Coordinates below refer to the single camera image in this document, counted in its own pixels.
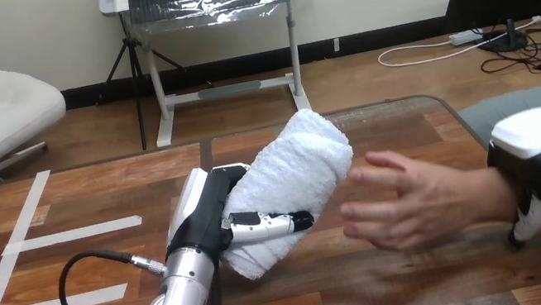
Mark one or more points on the white desk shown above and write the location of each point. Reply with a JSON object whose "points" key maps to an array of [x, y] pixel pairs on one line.
{"points": [[229, 89]]}

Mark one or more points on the white towel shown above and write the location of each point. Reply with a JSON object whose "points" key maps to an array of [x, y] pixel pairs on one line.
{"points": [[287, 181]]}

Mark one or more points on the white power strip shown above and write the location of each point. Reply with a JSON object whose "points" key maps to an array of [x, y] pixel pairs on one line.
{"points": [[466, 36]]}

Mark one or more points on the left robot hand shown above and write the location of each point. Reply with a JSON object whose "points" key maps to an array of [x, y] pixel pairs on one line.
{"points": [[199, 216]]}

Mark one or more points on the person's hand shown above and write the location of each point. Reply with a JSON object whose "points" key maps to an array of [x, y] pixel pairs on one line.
{"points": [[418, 203]]}

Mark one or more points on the black tripod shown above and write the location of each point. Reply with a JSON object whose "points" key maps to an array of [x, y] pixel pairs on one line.
{"points": [[134, 58]]}

